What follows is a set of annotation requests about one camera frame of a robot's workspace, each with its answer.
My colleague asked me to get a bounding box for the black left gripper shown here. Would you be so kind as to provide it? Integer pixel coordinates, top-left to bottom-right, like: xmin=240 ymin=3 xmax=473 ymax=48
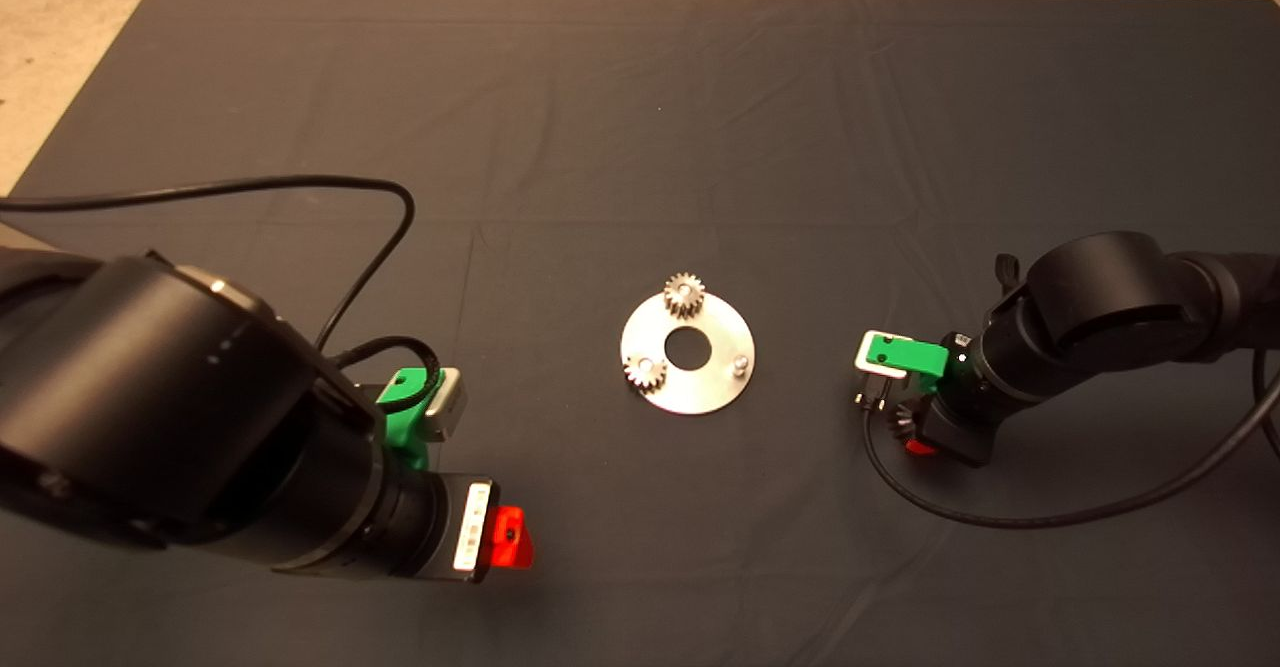
xmin=405 ymin=472 xmax=534 ymax=585

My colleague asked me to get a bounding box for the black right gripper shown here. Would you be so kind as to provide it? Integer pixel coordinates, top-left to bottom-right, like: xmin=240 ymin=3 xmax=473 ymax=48
xmin=905 ymin=387 xmax=1001 ymax=468

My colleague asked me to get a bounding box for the round metal carrier plate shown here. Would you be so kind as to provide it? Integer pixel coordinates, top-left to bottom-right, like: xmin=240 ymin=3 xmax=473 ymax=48
xmin=620 ymin=287 xmax=757 ymax=415

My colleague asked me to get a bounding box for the dark grey table cloth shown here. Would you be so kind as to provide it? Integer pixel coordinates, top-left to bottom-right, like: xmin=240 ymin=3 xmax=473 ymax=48
xmin=0 ymin=0 xmax=1280 ymax=667

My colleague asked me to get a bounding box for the green right camera mount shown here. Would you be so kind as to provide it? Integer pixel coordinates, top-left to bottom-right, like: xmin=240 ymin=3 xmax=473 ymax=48
xmin=865 ymin=335 xmax=949 ymax=395

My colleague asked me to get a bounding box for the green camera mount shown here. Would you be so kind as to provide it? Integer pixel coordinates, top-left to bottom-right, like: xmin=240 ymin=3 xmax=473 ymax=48
xmin=865 ymin=335 xmax=949 ymax=395
xmin=377 ymin=367 xmax=446 ymax=473

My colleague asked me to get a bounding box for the silver right camera box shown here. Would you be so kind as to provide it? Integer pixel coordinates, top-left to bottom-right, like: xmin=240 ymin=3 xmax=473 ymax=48
xmin=853 ymin=330 xmax=913 ymax=410

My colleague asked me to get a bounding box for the silver camera box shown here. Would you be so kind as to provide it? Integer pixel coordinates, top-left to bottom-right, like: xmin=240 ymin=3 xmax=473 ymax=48
xmin=420 ymin=367 xmax=468 ymax=443
xmin=853 ymin=330 xmax=913 ymax=410

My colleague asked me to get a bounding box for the black right camera cable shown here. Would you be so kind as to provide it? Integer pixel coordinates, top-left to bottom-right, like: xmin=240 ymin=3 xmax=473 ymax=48
xmin=860 ymin=387 xmax=1280 ymax=530

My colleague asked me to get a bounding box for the silver left camera box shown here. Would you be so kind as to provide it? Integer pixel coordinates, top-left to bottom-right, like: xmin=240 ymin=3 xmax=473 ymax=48
xmin=420 ymin=367 xmax=468 ymax=443

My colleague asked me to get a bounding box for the green left camera mount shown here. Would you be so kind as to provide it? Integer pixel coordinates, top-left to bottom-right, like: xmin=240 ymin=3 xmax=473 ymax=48
xmin=377 ymin=367 xmax=446 ymax=473

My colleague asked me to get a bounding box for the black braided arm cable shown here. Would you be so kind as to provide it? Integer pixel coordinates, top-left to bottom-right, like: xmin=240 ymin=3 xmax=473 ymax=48
xmin=1253 ymin=347 xmax=1280 ymax=460

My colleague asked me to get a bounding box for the thin black left camera cable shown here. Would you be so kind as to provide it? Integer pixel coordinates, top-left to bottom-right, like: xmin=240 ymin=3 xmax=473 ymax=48
xmin=0 ymin=175 xmax=443 ymax=418

